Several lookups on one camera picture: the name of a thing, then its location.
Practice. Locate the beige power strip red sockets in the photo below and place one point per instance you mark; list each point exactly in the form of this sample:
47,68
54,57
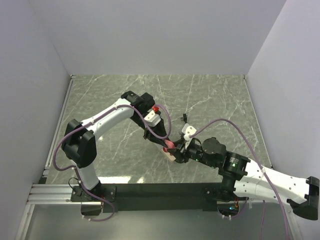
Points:
168,156

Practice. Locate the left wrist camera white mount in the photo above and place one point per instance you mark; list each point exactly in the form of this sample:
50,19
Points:
153,118

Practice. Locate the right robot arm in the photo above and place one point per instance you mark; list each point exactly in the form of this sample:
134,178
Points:
242,177

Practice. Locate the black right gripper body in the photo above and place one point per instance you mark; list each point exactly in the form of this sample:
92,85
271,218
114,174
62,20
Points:
193,151

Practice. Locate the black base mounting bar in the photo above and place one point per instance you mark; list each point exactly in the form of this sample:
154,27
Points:
165,196

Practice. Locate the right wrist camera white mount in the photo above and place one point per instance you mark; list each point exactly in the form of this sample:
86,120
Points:
188,131

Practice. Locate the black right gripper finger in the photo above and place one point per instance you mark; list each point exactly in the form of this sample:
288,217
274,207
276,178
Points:
179,143
176,152

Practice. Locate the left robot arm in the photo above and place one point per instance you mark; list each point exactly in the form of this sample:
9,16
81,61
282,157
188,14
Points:
80,143

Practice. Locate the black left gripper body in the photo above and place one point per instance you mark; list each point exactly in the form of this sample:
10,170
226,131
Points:
143,123

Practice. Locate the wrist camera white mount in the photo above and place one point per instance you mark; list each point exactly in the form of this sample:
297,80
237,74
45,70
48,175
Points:
153,118
188,131

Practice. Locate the aluminium frame rail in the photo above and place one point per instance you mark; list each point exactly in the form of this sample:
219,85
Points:
49,194

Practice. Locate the pink plug adapter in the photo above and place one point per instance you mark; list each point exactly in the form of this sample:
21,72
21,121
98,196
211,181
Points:
169,144

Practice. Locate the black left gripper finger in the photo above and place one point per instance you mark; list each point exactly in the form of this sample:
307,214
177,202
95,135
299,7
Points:
156,140
163,132

